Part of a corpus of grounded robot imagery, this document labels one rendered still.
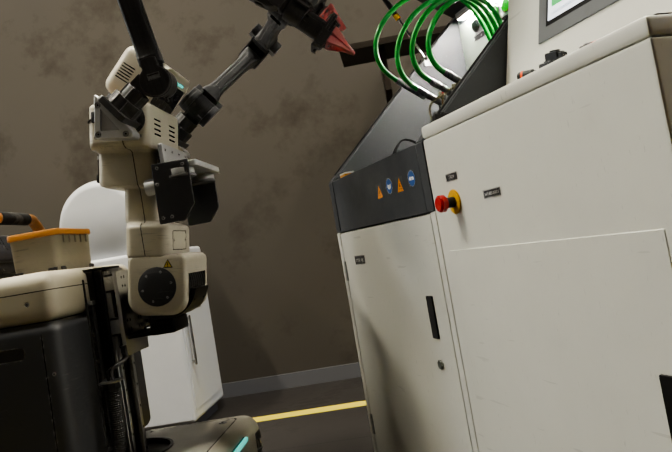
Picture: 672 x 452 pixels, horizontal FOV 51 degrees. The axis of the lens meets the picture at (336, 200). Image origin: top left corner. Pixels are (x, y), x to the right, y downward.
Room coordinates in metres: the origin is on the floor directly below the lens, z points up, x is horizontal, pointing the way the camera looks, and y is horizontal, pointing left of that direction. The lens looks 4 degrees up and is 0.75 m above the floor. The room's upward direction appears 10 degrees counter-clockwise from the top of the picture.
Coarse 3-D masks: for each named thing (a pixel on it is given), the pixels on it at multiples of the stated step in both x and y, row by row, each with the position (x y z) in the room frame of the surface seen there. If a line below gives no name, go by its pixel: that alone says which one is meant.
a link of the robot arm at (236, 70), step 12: (252, 48) 2.44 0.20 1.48; (240, 60) 2.35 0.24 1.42; (252, 60) 2.39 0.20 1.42; (228, 72) 2.29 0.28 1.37; (240, 72) 2.33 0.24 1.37; (216, 84) 2.23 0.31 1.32; (228, 84) 2.27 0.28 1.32; (192, 96) 2.14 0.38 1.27; (216, 96) 2.21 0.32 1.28; (216, 108) 2.18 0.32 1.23; (204, 120) 2.16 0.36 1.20
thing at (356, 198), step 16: (384, 160) 1.79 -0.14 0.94; (400, 160) 1.70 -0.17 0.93; (416, 160) 1.62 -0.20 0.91; (352, 176) 2.02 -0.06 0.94; (368, 176) 1.91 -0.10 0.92; (384, 176) 1.81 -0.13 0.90; (416, 176) 1.63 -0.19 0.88; (336, 192) 2.18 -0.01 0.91; (352, 192) 2.05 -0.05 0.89; (368, 192) 1.93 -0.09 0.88; (384, 192) 1.82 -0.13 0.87; (416, 192) 1.65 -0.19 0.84; (352, 208) 2.07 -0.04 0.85; (368, 208) 1.95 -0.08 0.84; (384, 208) 1.84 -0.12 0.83; (400, 208) 1.75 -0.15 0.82; (416, 208) 1.66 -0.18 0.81; (352, 224) 2.09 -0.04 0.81; (368, 224) 1.97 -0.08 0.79
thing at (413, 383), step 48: (384, 240) 1.88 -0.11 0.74; (432, 240) 1.61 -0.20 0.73; (384, 288) 1.93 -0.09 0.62; (432, 288) 1.65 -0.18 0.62; (384, 336) 1.99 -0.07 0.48; (432, 336) 1.70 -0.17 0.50; (384, 384) 2.06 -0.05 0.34; (432, 384) 1.74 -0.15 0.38; (384, 432) 2.12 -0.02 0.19; (432, 432) 1.79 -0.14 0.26
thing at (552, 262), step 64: (512, 0) 1.65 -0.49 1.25; (640, 0) 1.23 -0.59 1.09; (512, 64) 1.63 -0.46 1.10; (640, 64) 0.94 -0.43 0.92; (512, 128) 1.24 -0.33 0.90; (576, 128) 1.08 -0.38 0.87; (640, 128) 0.96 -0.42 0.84; (448, 192) 1.50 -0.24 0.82; (512, 192) 1.27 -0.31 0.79; (576, 192) 1.11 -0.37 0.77; (640, 192) 0.98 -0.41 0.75; (448, 256) 1.55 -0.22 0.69; (512, 256) 1.31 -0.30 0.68; (576, 256) 1.13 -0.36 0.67; (640, 256) 1.00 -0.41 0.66; (512, 320) 1.35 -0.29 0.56; (576, 320) 1.16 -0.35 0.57; (640, 320) 1.02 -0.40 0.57; (512, 384) 1.39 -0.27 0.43; (576, 384) 1.19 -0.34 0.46; (640, 384) 1.05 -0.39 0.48; (512, 448) 1.43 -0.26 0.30; (576, 448) 1.23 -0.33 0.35; (640, 448) 1.07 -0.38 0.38
